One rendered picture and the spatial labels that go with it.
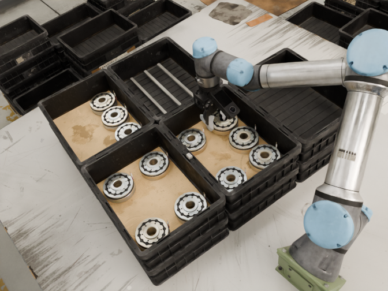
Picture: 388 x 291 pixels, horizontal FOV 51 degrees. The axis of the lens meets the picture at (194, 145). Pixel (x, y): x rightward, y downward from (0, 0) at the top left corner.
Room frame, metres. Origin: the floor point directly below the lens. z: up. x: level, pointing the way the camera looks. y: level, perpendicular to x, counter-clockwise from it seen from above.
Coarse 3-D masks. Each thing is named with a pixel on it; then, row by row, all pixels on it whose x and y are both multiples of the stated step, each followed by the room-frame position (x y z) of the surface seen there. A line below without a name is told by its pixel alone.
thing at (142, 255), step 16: (160, 128) 0.96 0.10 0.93; (176, 144) 0.88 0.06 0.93; (96, 160) 0.88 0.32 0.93; (96, 192) 0.75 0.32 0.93; (112, 208) 0.68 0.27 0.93; (208, 208) 0.62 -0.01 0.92; (192, 224) 0.58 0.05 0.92; (128, 240) 0.57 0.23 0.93; (160, 240) 0.55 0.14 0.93; (144, 256) 0.51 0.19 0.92
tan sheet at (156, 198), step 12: (132, 168) 0.89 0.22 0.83; (144, 180) 0.83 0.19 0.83; (156, 180) 0.82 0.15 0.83; (168, 180) 0.81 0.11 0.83; (180, 180) 0.80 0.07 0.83; (144, 192) 0.78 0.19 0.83; (156, 192) 0.77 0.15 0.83; (168, 192) 0.77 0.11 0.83; (180, 192) 0.76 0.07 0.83; (120, 204) 0.76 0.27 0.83; (132, 204) 0.75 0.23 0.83; (144, 204) 0.74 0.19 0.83; (156, 204) 0.73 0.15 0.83; (168, 204) 0.72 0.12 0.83; (120, 216) 0.71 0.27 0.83; (132, 216) 0.70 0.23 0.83; (144, 216) 0.69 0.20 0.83; (156, 216) 0.69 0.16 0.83; (168, 216) 0.68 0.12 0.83; (132, 228) 0.66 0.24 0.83
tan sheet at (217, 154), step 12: (240, 120) 1.02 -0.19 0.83; (204, 132) 0.99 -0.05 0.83; (216, 144) 0.93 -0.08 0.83; (228, 144) 0.92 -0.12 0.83; (204, 156) 0.88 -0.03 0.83; (216, 156) 0.87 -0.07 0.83; (228, 156) 0.86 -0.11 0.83; (240, 156) 0.85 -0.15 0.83; (216, 168) 0.83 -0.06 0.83; (240, 168) 0.81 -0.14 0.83
